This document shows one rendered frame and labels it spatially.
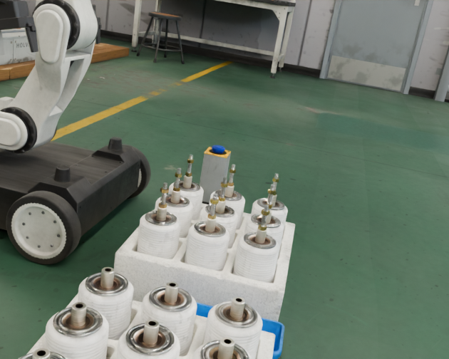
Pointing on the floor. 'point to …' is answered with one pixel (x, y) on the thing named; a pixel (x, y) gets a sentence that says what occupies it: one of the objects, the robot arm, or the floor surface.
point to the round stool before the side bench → (160, 33)
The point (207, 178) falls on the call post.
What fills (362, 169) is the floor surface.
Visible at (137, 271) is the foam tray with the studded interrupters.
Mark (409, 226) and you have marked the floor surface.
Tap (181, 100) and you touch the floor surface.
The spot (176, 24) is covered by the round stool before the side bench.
